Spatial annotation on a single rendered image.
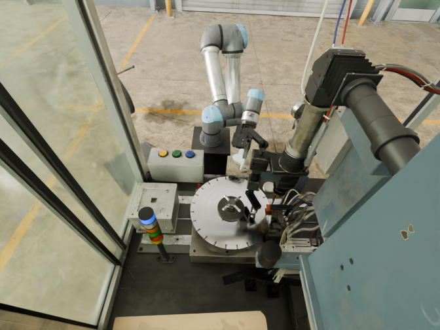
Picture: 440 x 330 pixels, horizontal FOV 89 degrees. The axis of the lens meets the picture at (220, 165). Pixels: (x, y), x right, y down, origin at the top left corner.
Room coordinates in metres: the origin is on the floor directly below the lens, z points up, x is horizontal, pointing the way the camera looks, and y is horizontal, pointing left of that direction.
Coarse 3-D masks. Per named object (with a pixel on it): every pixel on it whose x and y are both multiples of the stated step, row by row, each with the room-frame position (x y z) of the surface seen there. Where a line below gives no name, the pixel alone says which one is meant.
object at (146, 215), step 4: (144, 208) 0.32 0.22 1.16; (148, 208) 0.32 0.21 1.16; (152, 208) 0.32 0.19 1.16; (140, 212) 0.30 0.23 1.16; (144, 212) 0.31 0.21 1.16; (148, 212) 0.31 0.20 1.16; (152, 212) 0.31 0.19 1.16; (140, 216) 0.29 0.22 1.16; (144, 216) 0.29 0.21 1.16; (148, 216) 0.29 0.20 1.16; (152, 216) 0.29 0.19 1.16; (140, 220) 0.29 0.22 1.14; (144, 220) 0.28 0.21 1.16; (148, 220) 0.28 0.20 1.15; (152, 220) 0.29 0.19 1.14; (144, 224) 0.28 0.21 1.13; (148, 224) 0.28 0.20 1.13
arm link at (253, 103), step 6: (252, 90) 0.89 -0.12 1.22; (258, 90) 0.89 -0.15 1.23; (252, 96) 0.86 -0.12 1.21; (258, 96) 0.87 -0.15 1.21; (246, 102) 0.86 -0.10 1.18; (252, 102) 0.84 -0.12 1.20; (258, 102) 0.85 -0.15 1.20; (246, 108) 0.83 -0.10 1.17; (252, 108) 0.82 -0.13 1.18; (258, 108) 0.83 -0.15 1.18; (258, 114) 0.81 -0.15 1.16
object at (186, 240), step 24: (312, 120) 0.44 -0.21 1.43; (288, 168) 0.43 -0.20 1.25; (192, 192) 0.64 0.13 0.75; (288, 216) 0.54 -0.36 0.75; (312, 216) 0.55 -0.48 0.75; (144, 240) 0.37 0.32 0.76; (168, 240) 0.38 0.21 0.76; (192, 240) 0.35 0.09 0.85; (264, 240) 0.39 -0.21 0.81; (312, 240) 0.42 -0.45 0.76
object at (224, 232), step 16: (208, 192) 0.52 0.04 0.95; (224, 192) 0.53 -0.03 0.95; (240, 192) 0.53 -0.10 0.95; (256, 192) 0.54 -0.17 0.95; (192, 208) 0.44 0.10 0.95; (208, 208) 0.45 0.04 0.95; (208, 224) 0.38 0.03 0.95; (224, 224) 0.38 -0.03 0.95; (240, 224) 0.39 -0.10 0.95; (256, 224) 0.39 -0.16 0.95; (208, 240) 0.31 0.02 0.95; (224, 240) 0.32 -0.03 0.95; (240, 240) 0.32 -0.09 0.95; (256, 240) 0.33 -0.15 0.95
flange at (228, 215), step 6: (222, 198) 0.49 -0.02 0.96; (234, 198) 0.50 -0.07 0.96; (222, 204) 0.46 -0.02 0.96; (240, 204) 0.47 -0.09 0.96; (222, 210) 0.44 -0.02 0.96; (228, 210) 0.43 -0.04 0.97; (234, 210) 0.43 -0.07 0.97; (222, 216) 0.41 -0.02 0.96; (228, 216) 0.41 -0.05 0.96; (234, 216) 0.41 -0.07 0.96; (240, 216) 0.42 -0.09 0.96
